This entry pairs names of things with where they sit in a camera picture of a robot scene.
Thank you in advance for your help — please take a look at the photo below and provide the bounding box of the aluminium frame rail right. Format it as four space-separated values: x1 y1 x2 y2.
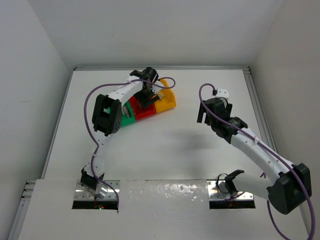
243 68 278 153

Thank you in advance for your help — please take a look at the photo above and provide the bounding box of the red plastic bin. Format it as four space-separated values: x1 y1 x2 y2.
128 96 157 121

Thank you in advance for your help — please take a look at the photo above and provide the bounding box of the metal base plate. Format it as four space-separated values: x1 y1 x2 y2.
206 179 254 202
73 180 120 201

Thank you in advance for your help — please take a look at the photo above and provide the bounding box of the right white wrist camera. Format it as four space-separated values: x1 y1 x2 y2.
215 88 230 99

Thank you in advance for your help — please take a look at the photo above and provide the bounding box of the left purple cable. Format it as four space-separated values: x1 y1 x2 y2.
83 76 176 207

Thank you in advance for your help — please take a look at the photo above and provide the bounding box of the aluminium frame rail back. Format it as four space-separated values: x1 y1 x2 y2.
74 65 250 71

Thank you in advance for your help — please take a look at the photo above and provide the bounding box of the green plastic bin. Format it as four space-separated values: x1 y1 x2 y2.
121 101 136 128

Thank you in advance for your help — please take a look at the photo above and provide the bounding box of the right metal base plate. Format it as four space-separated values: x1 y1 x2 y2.
206 179 254 202

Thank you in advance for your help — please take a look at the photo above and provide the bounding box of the aluminium frame rail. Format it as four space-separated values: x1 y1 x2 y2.
74 65 250 71
243 68 278 153

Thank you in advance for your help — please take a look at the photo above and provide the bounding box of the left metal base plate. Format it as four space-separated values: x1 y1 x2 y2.
73 180 120 201

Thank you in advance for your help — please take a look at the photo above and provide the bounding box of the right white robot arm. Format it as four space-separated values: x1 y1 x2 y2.
197 97 312 215

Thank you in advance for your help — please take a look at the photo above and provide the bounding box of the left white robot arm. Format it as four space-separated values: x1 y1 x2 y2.
80 67 165 192

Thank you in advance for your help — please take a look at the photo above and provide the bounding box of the purple cable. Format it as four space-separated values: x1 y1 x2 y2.
83 76 176 207
198 83 316 240

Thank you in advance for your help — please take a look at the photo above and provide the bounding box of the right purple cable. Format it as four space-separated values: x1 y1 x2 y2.
198 83 316 240

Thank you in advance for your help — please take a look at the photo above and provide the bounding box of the pink correction tape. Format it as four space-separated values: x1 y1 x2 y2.
125 106 133 119

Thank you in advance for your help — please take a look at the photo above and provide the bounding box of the yellow plastic bin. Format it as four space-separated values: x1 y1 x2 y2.
154 88 177 114

